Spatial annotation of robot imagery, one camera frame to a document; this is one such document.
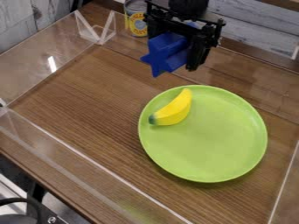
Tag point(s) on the green plate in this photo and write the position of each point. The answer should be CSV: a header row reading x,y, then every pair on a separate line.
x,y
217,145

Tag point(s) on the yellow labelled tin can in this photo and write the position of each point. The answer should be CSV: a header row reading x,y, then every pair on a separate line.
x,y
135,16

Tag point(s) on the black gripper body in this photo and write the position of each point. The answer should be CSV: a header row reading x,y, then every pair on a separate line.
x,y
186,16

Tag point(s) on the yellow toy banana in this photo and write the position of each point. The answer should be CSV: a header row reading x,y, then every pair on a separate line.
x,y
175,111

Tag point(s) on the blue star-shaped block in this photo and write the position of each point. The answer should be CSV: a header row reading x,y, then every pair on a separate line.
x,y
167,53

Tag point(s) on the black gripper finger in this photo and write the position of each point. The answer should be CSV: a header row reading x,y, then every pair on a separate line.
x,y
155,27
201,44

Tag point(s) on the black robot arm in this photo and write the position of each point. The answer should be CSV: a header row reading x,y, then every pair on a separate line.
x,y
183,32

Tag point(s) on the clear acrylic triangle bracket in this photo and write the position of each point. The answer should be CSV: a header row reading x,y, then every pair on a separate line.
x,y
95,33

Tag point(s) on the clear acrylic front wall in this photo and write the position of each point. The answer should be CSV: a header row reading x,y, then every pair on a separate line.
x,y
90,187

